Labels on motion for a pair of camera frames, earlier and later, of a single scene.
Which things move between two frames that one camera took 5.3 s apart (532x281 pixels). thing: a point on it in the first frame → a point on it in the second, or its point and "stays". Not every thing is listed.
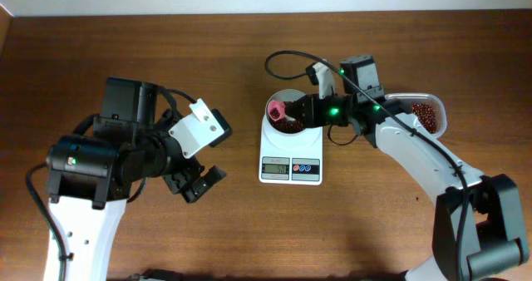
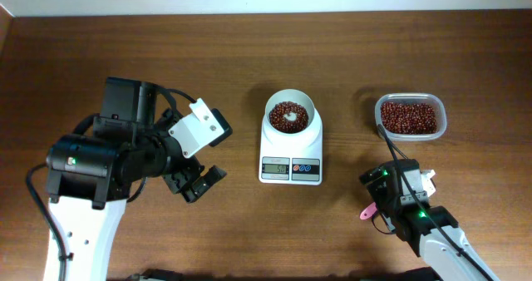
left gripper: [201, 185] stays
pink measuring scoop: [276, 110] → [368, 211]
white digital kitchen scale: [295, 158] stays
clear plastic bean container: [428, 109] stays
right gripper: [304, 110] → [375, 177]
